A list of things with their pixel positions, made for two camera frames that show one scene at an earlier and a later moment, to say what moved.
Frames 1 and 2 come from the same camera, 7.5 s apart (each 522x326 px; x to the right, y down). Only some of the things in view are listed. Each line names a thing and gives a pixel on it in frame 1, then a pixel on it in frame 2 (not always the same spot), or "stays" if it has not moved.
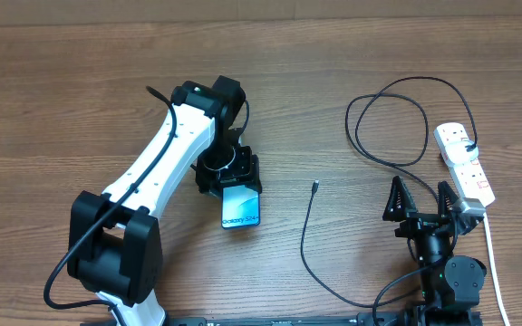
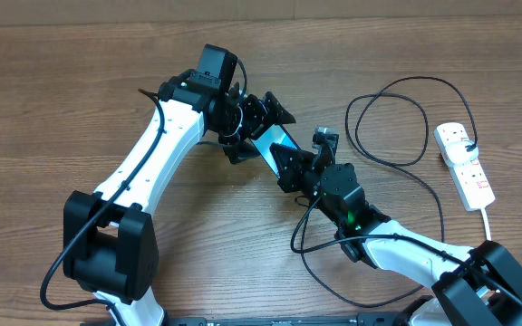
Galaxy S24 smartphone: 240,206 to 273,134
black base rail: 362,319 stays
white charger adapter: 457,153 stays
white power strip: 467,177 stays
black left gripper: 245,173 to 257,116
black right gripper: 415,221 to 292,171
